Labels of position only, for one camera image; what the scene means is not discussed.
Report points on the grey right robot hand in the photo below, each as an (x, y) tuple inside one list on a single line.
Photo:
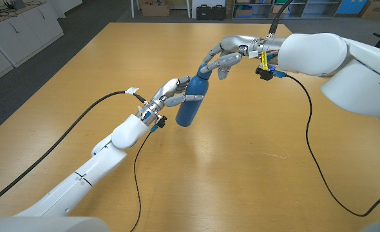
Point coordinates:
[(235, 43)]

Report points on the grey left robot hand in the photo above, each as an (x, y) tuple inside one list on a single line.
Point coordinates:
[(167, 88)]

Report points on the blue metal bottle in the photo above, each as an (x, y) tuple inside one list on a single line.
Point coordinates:
[(190, 112)]

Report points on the blue bottle cap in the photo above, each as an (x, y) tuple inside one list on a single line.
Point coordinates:
[(206, 75)]

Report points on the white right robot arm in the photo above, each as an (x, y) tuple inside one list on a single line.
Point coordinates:
[(312, 53)]

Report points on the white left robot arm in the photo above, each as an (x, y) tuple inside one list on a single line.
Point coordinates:
[(103, 161)]

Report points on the black hard case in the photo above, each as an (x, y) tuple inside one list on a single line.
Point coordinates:
[(219, 13), (203, 13)]

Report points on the small cardboard box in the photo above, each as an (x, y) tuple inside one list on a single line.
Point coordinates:
[(272, 9)]

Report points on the brown cardboard box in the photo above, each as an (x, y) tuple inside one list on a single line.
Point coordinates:
[(375, 9), (154, 9)]

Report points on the grey metal shelf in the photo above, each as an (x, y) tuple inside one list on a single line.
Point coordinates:
[(315, 15)]

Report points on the blue panel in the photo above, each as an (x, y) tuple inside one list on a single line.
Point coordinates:
[(351, 6)]

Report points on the white low cabinet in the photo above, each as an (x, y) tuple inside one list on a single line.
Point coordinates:
[(22, 35)]

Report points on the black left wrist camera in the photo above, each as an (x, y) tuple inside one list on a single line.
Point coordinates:
[(161, 121)]

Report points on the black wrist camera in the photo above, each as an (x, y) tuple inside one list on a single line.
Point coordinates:
[(161, 121), (265, 74)]

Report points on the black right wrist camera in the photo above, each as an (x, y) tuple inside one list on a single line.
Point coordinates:
[(265, 74)]

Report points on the white table frame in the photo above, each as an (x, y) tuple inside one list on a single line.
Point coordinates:
[(132, 9)]

